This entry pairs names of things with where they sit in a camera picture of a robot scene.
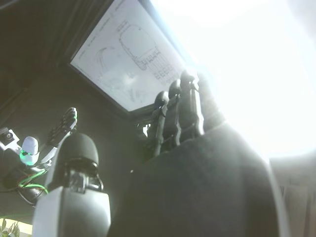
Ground left robot hand black palm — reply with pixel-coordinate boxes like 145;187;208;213
32;70;290;237

